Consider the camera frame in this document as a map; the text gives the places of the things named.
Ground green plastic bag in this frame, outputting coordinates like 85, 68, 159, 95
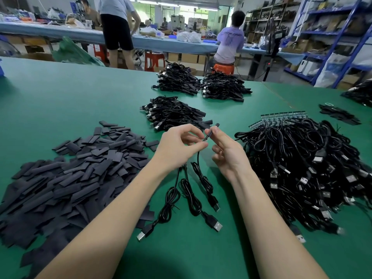
52, 36, 105, 67

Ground black tripod stand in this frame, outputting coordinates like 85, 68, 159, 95
250, 20, 287, 83

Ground blue metal shelving rack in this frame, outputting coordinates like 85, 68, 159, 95
284, 0, 372, 90

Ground huge heap of black cables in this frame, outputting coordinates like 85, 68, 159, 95
341, 79, 372, 108

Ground joined bunch of black cables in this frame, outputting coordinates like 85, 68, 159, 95
136, 164, 223, 242

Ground person's right hand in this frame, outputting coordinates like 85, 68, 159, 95
205, 126, 254, 186

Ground pile of black sleeve strips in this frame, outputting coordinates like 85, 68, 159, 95
0, 120, 160, 279

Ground orange plastic stool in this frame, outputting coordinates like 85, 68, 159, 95
213, 62, 236, 76

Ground bundle of black cables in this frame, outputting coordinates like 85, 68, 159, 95
152, 61, 202, 96
200, 71, 253, 103

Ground person's left forearm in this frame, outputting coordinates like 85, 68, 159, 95
36, 162, 169, 279

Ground person's left hand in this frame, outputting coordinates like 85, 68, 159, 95
150, 124, 209, 176

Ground large pile of black cables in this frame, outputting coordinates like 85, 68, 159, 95
234, 115, 372, 245

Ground heap of finished black cables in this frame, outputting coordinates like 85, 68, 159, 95
140, 96, 214, 132

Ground long blue work table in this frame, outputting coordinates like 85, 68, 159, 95
0, 21, 306, 59

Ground person's right forearm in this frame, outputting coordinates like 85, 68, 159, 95
234, 171, 329, 279

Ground dark storage shelf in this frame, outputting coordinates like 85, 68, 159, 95
244, 0, 297, 43

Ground white plastic bag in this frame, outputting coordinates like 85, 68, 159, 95
314, 52, 351, 88

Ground black usb cable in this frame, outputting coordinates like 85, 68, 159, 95
191, 133, 222, 213

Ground small bundle of cables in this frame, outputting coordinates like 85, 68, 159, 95
319, 103, 362, 126

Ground open cardboard box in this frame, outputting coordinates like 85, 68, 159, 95
17, 52, 55, 62

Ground black sleeve piece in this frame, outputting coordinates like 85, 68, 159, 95
202, 123, 220, 142

